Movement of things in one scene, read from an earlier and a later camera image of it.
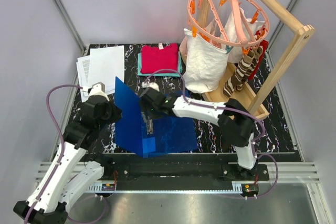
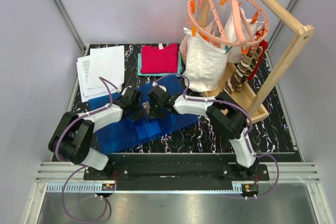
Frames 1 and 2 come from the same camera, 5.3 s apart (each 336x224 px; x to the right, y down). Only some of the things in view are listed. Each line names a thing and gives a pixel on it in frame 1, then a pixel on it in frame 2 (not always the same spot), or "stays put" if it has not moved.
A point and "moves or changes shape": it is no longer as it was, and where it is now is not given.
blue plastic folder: [170, 134] moves or changes shape
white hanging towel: [207, 70] stays put
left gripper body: [112, 115] → [136, 107]
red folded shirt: [158, 56] stays put
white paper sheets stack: [103, 64] stays put
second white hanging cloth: [240, 31] stays put
